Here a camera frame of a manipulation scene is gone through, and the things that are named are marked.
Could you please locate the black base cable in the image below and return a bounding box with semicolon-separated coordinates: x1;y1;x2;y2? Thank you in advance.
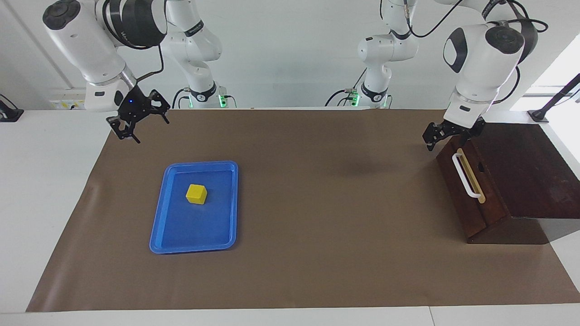
172;87;191;109
325;88;361;108

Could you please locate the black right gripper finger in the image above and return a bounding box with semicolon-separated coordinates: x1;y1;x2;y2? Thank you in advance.
106;115;141;144
150;90;171;125

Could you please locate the dark wooden drawer cabinet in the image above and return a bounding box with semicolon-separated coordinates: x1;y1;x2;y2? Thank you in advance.
466;121;580;245

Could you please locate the white wall power outlet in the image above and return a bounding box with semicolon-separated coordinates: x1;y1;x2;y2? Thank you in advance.
49;99;87;110

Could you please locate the dark wooden drawer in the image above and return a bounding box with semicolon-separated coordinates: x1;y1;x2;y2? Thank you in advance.
436;135;511;244

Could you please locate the brown table mat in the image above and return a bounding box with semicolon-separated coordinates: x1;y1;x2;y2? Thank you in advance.
26;109;580;312

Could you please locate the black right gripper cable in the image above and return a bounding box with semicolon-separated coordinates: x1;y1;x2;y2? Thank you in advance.
135;43;164;83

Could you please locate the white drawer handle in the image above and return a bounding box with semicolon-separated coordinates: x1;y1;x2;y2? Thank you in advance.
452;153;482;199

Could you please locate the yellow cube block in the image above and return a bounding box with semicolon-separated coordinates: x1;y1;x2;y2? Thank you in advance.
186;184;208;205

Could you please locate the black table clamp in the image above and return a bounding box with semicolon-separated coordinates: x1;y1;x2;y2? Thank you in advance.
0;94;24;123

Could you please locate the blue plastic tray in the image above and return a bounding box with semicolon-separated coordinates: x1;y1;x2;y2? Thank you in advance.
149;160;239;254

